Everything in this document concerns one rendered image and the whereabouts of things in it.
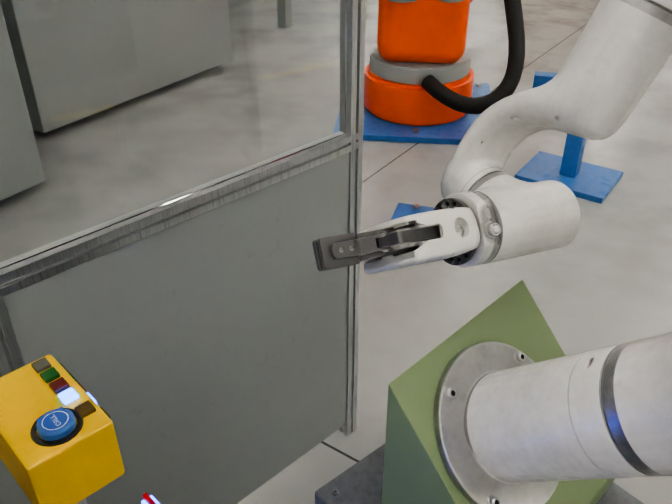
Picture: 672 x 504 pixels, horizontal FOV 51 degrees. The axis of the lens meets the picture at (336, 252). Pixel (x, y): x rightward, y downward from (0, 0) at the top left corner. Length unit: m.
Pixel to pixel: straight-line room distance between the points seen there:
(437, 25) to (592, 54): 3.29
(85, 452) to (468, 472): 0.42
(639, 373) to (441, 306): 2.13
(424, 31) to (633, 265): 1.73
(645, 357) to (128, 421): 1.17
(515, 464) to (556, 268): 2.34
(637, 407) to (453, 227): 0.24
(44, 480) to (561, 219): 0.64
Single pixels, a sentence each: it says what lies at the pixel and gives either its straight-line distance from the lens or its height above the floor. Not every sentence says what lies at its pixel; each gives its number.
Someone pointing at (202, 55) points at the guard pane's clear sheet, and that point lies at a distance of 1.33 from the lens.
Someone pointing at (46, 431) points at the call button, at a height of 1.08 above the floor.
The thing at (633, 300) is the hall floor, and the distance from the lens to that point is 2.98.
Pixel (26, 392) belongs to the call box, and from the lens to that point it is 0.91.
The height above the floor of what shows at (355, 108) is 1.06.
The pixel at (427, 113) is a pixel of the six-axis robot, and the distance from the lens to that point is 4.14.
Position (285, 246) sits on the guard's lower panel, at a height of 0.79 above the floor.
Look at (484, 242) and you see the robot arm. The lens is 0.76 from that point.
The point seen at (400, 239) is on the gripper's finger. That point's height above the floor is 1.30.
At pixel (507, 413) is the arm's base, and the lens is 0.73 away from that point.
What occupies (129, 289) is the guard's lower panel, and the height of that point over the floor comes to 0.86.
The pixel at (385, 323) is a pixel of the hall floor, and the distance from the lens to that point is 2.63.
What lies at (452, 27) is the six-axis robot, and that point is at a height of 0.59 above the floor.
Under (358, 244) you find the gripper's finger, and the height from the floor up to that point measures 1.28.
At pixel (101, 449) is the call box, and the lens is 0.86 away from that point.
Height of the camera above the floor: 1.66
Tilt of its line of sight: 33 degrees down
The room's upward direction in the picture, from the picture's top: straight up
